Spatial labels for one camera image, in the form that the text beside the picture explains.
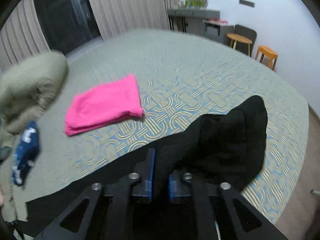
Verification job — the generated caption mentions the grey drawer cabinet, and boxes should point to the grey drawer cabinet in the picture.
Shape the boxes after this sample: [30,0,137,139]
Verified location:
[203,20,234,46]

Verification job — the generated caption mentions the orange wooden stool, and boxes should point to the orange wooden stool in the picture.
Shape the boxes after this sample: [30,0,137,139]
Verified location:
[255,45,278,71]

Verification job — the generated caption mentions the beige curtain right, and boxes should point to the beige curtain right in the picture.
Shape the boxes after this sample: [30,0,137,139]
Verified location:
[89,0,180,40]

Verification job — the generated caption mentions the olive green rolled duvet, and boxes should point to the olive green rolled duvet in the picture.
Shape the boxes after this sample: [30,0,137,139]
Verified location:
[1,51,68,148]

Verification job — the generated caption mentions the black pants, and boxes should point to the black pants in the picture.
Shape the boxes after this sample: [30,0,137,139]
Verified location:
[17,95,268,237]

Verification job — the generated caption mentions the beige curtain left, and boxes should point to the beige curtain left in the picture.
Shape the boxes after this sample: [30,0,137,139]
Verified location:
[1,0,50,72]

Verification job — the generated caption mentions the folded pink garment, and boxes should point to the folded pink garment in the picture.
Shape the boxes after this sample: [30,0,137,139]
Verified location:
[65,74,143,136]

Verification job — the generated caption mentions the grey desk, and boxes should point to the grey desk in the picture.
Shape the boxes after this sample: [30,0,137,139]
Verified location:
[167,7,220,36]

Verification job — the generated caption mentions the patterned green bedspread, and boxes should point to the patterned green bedspread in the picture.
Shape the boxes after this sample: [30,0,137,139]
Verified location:
[1,29,309,223]

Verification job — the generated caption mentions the navy blue patterned garment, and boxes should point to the navy blue patterned garment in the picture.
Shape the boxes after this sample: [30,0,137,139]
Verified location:
[12,121,40,186]

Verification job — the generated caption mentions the dark grey chair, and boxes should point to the dark grey chair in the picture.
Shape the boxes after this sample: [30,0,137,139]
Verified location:
[234,24,257,56]

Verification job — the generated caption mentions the beige curtain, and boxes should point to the beige curtain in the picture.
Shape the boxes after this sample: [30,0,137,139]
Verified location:
[89,0,180,40]
[1,0,50,72]

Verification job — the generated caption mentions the dark window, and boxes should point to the dark window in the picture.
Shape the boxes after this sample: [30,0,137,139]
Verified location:
[34,0,100,55]

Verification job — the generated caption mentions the dark wall panel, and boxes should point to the dark wall panel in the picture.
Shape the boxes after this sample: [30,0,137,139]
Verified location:
[239,0,255,8]

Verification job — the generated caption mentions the green plants on desk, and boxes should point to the green plants on desk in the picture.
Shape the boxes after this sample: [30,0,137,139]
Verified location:
[178,0,208,9]

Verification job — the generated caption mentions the round wooden side table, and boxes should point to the round wooden side table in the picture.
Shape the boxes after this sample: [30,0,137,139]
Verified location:
[226,33,252,56]

